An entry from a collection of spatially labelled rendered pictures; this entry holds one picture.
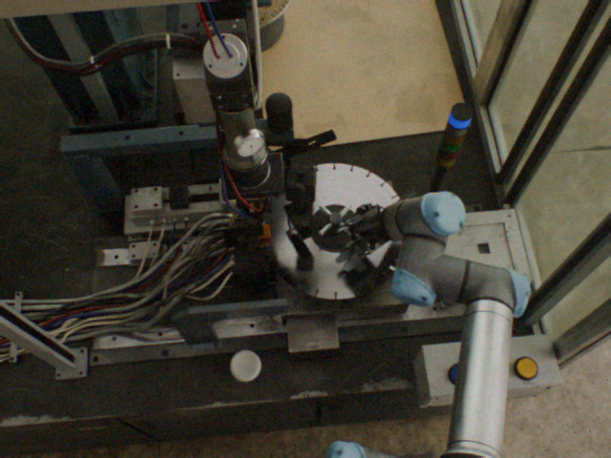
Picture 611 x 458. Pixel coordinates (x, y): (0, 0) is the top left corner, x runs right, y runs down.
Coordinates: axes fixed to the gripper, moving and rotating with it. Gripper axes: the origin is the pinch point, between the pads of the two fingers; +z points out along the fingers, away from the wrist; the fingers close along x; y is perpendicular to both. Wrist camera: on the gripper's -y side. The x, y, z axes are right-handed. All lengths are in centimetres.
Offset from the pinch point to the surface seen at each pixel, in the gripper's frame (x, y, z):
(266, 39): -50, -31, 44
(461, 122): -9.1, -22.9, -19.9
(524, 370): 42.2, -9.4, -17.4
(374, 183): -4.8, -13.1, 3.8
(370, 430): 75, -9, 71
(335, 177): -10.3, -7.4, 8.3
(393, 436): 80, -13, 67
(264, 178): -19.6, 19.1, -14.7
